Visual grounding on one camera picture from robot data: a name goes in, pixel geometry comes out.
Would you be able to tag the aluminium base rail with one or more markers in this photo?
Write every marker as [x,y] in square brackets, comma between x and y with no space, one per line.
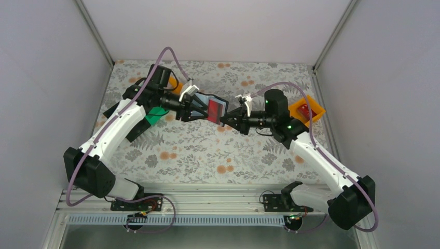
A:
[187,205]

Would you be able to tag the green plastic bin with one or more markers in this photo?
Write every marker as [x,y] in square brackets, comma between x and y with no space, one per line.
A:
[155,114]

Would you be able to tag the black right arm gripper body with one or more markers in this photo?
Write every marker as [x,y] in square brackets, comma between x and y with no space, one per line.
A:
[244,127]

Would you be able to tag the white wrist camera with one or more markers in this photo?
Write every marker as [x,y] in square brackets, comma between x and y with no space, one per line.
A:
[245,101]
[188,89]

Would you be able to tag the red cards in bin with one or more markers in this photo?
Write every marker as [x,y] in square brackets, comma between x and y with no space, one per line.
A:
[304,111]

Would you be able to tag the orange plastic bin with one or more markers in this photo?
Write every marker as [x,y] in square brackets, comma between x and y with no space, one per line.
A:
[315,109]
[175,85]

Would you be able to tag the black plastic bin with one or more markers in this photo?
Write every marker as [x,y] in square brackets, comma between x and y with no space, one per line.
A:
[130,125]

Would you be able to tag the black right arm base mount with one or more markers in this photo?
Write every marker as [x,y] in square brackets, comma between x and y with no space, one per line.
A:
[278,203]

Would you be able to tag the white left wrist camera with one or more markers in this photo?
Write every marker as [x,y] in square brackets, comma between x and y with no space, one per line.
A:
[188,89]

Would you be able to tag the floral patterned table mat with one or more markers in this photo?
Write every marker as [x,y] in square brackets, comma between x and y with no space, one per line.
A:
[200,151]

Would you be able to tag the black leather card holder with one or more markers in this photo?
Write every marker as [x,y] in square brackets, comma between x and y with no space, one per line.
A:
[207,97]

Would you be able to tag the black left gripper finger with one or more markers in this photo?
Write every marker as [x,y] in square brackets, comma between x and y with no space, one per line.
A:
[196,104]
[192,115]

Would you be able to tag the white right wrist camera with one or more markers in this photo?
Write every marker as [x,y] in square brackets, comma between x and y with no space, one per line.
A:
[245,101]

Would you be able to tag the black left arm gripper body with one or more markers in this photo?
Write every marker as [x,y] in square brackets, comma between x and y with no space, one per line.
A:
[185,101]

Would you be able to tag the red card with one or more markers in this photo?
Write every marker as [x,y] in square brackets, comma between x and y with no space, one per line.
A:
[215,111]

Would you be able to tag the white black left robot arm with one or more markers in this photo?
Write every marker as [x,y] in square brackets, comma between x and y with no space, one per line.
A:
[86,167]

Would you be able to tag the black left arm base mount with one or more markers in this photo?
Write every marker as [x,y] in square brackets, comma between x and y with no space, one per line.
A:
[153,203]

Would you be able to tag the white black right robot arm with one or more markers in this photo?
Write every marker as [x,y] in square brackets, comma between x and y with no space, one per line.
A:
[348,199]

